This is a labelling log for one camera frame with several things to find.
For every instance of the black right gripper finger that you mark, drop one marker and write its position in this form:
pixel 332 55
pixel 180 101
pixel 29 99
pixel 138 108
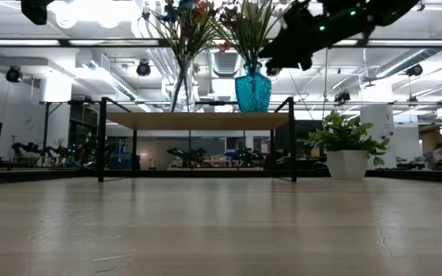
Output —
pixel 272 51

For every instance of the blue artificial flower bunch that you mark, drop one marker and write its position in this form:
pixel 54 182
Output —
pixel 179 7

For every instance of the black ceiling spotlight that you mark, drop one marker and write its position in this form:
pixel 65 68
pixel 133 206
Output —
pixel 12 74
pixel 414 70
pixel 143 68

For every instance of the wooden shelf with black legs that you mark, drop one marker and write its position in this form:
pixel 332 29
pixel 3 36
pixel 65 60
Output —
pixel 194 120

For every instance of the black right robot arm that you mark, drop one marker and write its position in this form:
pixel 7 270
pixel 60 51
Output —
pixel 374 15

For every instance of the clear glass vase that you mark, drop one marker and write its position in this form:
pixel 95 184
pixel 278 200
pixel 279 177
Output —
pixel 182 88

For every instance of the purple artificial flower bunch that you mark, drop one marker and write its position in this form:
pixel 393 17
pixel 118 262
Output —
pixel 228 15

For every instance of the blue glass vase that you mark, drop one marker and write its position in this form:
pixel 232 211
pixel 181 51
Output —
pixel 253 92

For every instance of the green plant in white pot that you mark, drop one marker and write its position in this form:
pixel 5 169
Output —
pixel 347 165

